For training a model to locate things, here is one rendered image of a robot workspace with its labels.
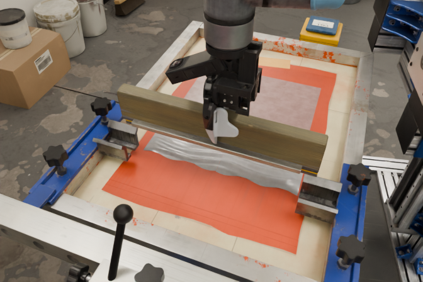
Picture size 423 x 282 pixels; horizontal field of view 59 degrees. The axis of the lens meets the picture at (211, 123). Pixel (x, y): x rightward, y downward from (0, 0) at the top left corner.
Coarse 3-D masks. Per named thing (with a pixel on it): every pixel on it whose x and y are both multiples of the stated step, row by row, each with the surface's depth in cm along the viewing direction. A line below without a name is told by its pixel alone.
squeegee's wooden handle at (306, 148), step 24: (120, 96) 74; (144, 96) 72; (168, 96) 72; (144, 120) 76; (168, 120) 73; (192, 120) 71; (240, 120) 67; (264, 120) 67; (240, 144) 70; (264, 144) 68; (288, 144) 66; (312, 144) 64; (312, 168) 67
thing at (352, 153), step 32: (192, 32) 121; (256, 32) 121; (160, 64) 107; (352, 64) 112; (352, 96) 99; (352, 128) 87; (96, 160) 83; (352, 160) 80; (64, 192) 75; (96, 224) 69; (128, 224) 69; (192, 256) 64; (224, 256) 64
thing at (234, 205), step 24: (264, 72) 110; (288, 72) 110; (312, 72) 110; (264, 96) 102; (288, 96) 102; (312, 96) 102; (288, 120) 95; (312, 120) 95; (216, 192) 78; (240, 192) 78; (264, 192) 78; (288, 192) 78; (216, 216) 74; (240, 216) 74; (264, 216) 74; (288, 216) 74; (264, 240) 70; (288, 240) 70
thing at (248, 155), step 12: (156, 132) 75; (168, 132) 74; (180, 132) 74; (204, 144) 72; (216, 144) 72; (240, 156) 70; (252, 156) 69; (264, 156) 69; (288, 168) 68; (300, 168) 67
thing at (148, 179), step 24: (192, 96) 102; (144, 144) 89; (120, 168) 83; (144, 168) 83; (168, 168) 83; (192, 168) 83; (120, 192) 78; (144, 192) 78; (168, 192) 78; (192, 192) 78; (192, 216) 74
